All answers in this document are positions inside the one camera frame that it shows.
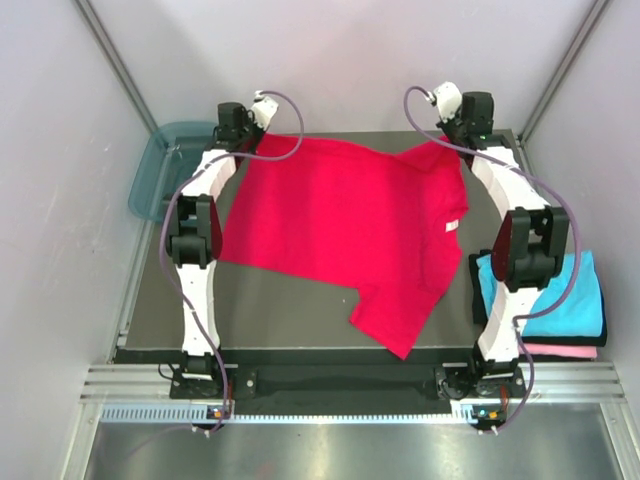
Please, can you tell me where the red t shirt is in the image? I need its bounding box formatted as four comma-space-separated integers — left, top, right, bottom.
221, 135, 468, 358

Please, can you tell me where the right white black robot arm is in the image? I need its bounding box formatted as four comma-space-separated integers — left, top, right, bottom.
430, 82, 569, 400

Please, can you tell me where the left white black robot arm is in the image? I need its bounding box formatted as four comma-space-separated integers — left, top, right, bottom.
162, 96, 278, 399

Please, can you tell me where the blue plastic bin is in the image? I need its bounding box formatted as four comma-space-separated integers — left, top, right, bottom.
128, 121, 216, 223

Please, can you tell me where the folded light blue t shirt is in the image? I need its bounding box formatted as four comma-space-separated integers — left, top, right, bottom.
475, 249, 602, 339

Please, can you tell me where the folded pink t shirt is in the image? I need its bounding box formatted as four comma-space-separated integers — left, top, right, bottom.
525, 343, 598, 360

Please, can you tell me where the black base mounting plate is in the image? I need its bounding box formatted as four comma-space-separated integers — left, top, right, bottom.
168, 363, 526, 402

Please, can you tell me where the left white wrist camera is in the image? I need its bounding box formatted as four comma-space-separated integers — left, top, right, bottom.
249, 91, 279, 131

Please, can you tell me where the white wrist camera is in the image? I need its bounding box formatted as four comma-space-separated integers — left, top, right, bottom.
249, 91, 279, 131
426, 81, 462, 123

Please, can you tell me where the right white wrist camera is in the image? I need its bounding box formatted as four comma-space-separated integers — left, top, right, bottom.
426, 81, 462, 123

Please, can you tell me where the aluminium frame rail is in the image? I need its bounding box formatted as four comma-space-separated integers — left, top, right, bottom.
80, 362, 626, 403

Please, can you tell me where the grey slotted cable duct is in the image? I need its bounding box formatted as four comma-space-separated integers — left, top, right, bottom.
100, 402, 500, 425

